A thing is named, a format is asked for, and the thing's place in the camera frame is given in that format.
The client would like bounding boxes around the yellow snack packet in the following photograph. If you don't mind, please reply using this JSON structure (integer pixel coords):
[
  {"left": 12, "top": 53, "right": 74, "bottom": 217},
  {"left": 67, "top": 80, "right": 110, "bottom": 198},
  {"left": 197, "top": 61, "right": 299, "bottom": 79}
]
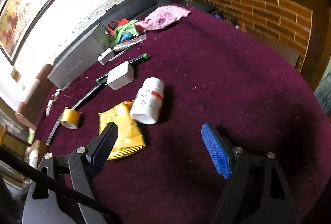
[{"left": 98, "top": 101, "right": 146, "bottom": 161}]

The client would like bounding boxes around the yellow tape roll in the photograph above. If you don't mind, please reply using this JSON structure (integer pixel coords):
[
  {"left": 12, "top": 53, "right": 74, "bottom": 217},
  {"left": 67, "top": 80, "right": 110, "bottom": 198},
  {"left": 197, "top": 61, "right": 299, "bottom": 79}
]
[{"left": 60, "top": 107, "right": 80, "bottom": 130}]

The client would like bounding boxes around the white pill bottle red label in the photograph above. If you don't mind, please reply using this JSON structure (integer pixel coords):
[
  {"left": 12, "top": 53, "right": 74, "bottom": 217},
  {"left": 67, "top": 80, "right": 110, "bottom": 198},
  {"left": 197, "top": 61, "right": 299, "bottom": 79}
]
[{"left": 129, "top": 77, "right": 164, "bottom": 125}]

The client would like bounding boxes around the long black marker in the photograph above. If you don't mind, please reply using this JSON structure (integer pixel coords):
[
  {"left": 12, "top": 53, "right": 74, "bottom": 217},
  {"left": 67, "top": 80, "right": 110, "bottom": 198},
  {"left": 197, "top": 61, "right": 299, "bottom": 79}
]
[{"left": 46, "top": 83, "right": 105, "bottom": 146}]

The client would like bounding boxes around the white key tag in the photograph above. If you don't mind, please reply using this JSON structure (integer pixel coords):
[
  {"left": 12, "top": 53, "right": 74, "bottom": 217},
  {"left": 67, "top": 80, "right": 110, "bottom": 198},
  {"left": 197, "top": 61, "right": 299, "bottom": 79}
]
[{"left": 45, "top": 88, "right": 61, "bottom": 117}]

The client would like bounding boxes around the black marker green cap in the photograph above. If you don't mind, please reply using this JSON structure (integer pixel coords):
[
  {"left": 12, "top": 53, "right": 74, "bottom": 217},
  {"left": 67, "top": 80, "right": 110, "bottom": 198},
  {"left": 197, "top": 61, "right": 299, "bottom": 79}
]
[{"left": 95, "top": 54, "right": 149, "bottom": 90}]

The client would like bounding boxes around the white power adapter cube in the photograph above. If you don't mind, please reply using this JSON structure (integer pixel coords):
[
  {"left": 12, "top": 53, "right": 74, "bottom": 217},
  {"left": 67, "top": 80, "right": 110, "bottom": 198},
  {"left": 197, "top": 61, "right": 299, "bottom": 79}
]
[{"left": 106, "top": 61, "right": 135, "bottom": 90}]

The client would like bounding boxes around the brown wooden chair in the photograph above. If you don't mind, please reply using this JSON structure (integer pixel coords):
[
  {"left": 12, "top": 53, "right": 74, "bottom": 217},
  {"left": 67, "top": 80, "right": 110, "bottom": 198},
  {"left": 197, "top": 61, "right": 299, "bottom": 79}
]
[{"left": 15, "top": 64, "right": 54, "bottom": 130}]

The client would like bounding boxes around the small white charger plug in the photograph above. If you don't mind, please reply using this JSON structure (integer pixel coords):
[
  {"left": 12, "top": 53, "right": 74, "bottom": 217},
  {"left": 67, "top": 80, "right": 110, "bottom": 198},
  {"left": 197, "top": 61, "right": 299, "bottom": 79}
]
[{"left": 98, "top": 48, "right": 115, "bottom": 65}]

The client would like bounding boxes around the silver grey cardboard box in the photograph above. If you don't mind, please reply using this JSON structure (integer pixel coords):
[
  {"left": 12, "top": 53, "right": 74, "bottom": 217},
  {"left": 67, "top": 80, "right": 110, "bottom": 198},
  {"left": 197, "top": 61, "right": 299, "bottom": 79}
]
[{"left": 48, "top": 23, "right": 110, "bottom": 89}]

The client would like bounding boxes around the toothpaste tube package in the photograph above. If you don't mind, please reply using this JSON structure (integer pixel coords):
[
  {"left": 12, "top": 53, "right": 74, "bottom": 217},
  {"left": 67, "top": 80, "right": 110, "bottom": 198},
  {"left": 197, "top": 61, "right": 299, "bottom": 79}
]
[{"left": 113, "top": 34, "right": 146, "bottom": 52}]

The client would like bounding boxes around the blue small box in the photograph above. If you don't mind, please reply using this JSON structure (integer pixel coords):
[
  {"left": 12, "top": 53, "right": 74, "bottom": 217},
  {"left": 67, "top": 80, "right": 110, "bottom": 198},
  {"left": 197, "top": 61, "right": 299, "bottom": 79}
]
[{"left": 120, "top": 32, "right": 132, "bottom": 43}]

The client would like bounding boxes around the green cloth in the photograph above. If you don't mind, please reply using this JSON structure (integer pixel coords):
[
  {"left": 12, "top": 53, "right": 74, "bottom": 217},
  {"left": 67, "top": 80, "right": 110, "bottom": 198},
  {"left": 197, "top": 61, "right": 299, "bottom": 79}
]
[{"left": 110, "top": 19, "right": 139, "bottom": 47}]

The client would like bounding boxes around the pink towel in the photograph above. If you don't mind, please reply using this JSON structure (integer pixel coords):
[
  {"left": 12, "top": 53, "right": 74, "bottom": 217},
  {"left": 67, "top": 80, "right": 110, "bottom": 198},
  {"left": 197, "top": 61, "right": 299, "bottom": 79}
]
[{"left": 135, "top": 5, "right": 191, "bottom": 33}]

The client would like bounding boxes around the wooden brick pattern counter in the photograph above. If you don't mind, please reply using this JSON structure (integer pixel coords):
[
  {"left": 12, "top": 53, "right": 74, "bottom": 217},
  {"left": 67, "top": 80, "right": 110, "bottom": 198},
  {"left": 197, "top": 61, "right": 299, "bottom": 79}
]
[{"left": 207, "top": 0, "right": 330, "bottom": 89}]

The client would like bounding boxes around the black leather sofa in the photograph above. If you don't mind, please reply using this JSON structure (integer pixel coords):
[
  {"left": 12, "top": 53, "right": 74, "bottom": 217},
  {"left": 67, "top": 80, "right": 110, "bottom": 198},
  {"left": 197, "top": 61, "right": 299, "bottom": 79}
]
[{"left": 53, "top": 0, "right": 217, "bottom": 65}]

